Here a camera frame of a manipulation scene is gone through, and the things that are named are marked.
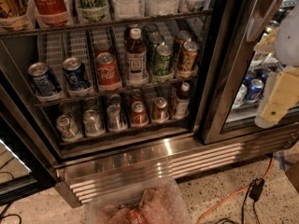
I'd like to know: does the red coca-cola can shelf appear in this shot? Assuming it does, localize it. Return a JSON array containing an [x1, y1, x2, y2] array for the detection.
[[34, 0, 68, 27], [95, 52, 121, 91]]

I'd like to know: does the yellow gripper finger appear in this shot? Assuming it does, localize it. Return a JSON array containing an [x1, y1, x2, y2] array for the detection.
[[254, 66, 299, 128], [253, 35, 276, 53]]

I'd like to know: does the blue Pepsi can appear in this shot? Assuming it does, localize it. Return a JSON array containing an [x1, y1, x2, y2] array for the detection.
[[244, 78, 264, 104]]

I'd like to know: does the brown tea bottle white label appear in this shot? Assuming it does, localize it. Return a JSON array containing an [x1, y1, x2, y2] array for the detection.
[[126, 28, 147, 86]]

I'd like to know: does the clear water bottle top shelf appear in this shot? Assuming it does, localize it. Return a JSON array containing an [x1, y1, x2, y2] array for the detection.
[[114, 0, 144, 20]]

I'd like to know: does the orange power cable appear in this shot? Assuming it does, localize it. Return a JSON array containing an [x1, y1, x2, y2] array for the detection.
[[195, 154, 275, 224]]

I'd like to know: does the orange can front right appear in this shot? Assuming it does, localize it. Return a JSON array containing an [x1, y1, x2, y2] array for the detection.
[[178, 41, 199, 74]]

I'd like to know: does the stainless steel fridge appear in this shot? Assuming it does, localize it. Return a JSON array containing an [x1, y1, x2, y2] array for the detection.
[[0, 0, 298, 207]]

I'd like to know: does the red Coca-Cola can top shelf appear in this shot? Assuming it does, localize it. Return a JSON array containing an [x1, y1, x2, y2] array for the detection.
[[34, 0, 68, 27]]

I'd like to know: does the clear plastic bin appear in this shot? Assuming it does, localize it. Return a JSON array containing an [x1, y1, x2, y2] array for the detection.
[[86, 177, 192, 224]]

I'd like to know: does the orange can behind right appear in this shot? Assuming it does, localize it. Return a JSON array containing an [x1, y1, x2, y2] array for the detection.
[[173, 30, 192, 64]]

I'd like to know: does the orange can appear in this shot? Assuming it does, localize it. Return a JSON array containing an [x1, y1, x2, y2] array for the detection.
[[173, 30, 192, 64], [178, 41, 199, 74]]

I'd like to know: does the red can bottom shelf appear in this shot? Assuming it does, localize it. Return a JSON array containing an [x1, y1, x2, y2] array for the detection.
[[131, 102, 148, 125]]

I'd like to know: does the small bottle bottom right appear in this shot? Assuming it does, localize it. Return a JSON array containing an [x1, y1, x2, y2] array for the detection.
[[172, 82, 190, 119]]

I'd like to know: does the red Coca-Cola can middle shelf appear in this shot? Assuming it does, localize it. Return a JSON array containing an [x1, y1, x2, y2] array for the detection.
[[95, 52, 121, 91]]

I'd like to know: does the white green can bottom left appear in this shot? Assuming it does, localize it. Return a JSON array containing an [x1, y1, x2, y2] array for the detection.
[[56, 115, 82, 142]]

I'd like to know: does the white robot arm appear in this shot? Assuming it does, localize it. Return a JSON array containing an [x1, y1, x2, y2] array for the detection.
[[254, 5, 299, 128]]

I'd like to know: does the blue can far left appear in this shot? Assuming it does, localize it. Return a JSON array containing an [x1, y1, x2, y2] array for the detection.
[[28, 63, 62, 97]]

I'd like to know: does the silver can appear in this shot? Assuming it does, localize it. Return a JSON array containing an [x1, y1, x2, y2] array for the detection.
[[107, 105, 125, 132], [83, 109, 104, 137]]

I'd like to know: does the green can middle shelf front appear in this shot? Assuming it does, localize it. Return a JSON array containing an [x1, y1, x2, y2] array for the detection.
[[153, 45, 173, 77]]

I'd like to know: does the white can right fridge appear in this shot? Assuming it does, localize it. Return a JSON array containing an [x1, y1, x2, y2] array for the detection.
[[233, 84, 247, 108]]

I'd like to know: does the glass fridge door right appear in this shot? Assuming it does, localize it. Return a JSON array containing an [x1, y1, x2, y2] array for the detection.
[[203, 0, 298, 144]]

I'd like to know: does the brown striped can top shelf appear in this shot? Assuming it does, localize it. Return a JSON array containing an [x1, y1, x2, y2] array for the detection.
[[0, 0, 33, 32]]

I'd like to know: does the red can behind Coca-Cola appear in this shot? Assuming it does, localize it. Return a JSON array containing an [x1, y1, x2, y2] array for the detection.
[[93, 40, 114, 56]]

